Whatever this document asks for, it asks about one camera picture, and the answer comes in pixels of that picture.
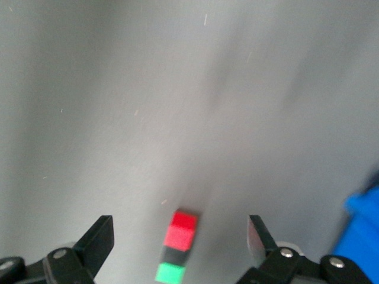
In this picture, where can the small green cube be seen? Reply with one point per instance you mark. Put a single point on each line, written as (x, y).
(170, 273)

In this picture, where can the small red cube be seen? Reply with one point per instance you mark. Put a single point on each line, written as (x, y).
(180, 233)

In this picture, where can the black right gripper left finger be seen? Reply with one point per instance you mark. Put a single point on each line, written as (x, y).
(94, 245)

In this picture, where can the small black cube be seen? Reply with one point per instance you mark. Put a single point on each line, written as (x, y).
(175, 256)

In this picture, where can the blue plastic bin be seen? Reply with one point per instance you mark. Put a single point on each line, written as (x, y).
(362, 230)

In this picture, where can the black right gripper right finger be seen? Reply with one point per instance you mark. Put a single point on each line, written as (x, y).
(262, 247)

